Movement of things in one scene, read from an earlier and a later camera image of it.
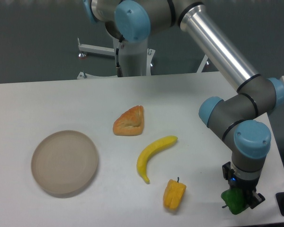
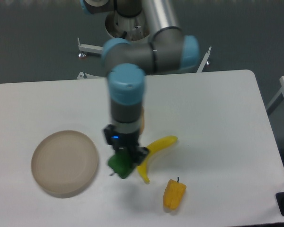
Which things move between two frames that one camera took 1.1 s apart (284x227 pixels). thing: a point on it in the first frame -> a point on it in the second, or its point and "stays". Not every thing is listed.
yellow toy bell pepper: (173, 194) stays
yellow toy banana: (147, 151) stays
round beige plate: (64, 163) stays
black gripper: (248, 186) -> (126, 142)
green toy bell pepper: (235, 200) -> (120, 163)
